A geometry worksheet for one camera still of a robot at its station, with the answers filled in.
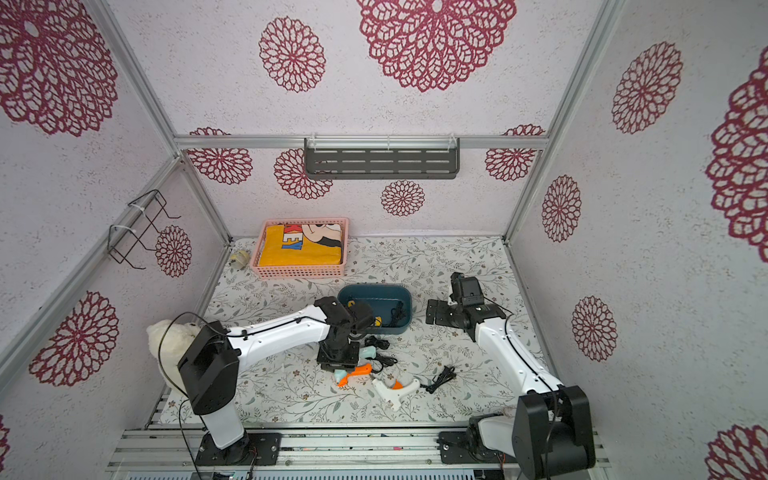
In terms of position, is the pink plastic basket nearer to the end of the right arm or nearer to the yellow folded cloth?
the yellow folded cloth

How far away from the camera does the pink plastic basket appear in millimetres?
→ 1050

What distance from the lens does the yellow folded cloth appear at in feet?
3.48
